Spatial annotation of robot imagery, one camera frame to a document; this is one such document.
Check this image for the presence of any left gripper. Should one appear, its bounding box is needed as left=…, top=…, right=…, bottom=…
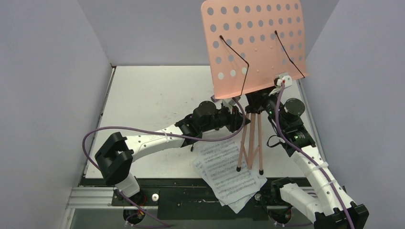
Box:
left=201, top=104, right=250, bottom=134

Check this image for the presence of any sheet music page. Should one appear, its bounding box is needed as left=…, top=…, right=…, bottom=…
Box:
left=193, top=159, right=267, bottom=214
left=200, top=139, right=267, bottom=200

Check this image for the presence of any pink music stand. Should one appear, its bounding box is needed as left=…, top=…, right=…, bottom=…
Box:
left=201, top=0, right=308, bottom=174

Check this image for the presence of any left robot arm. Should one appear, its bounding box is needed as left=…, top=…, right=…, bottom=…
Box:
left=95, top=101, right=250, bottom=206

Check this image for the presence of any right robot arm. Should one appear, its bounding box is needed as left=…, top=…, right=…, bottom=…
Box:
left=245, top=90, right=369, bottom=229

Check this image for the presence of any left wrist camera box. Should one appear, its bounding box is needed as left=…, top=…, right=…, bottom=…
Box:
left=221, top=98, right=236, bottom=110

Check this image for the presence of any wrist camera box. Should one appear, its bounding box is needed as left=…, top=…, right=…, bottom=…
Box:
left=221, top=98, right=236, bottom=110
left=269, top=72, right=293, bottom=95

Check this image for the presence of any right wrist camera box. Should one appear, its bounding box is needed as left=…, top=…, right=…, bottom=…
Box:
left=269, top=72, right=293, bottom=95

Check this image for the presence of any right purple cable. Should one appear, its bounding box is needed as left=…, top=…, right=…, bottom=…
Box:
left=269, top=83, right=357, bottom=229

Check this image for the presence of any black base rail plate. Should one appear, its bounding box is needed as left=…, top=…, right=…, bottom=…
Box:
left=79, top=177, right=304, bottom=221

